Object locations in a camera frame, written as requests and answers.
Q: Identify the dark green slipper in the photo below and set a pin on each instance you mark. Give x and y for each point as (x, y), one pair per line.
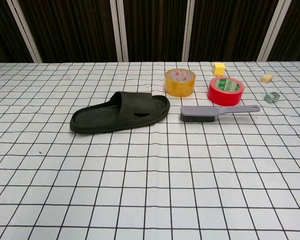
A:
(130, 105)

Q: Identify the grey cleaning brush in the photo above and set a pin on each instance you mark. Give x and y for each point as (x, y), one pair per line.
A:
(202, 111)

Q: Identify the yellow transparent tape roll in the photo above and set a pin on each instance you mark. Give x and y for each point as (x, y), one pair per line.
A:
(180, 87)

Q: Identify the white checkered tablecloth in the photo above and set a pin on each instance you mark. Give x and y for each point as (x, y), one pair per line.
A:
(150, 175)

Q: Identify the red tape roll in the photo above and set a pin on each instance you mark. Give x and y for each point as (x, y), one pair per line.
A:
(222, 97)

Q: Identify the yellow cube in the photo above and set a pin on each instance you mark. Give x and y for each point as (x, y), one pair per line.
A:
(218, 68)

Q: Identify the black folding screen white frames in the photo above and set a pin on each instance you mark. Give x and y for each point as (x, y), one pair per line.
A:
(77, 30)

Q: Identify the green block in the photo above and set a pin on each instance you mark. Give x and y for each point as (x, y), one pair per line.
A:
(270, 98)

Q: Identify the beige foam block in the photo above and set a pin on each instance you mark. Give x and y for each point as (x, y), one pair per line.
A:
(266, 78)

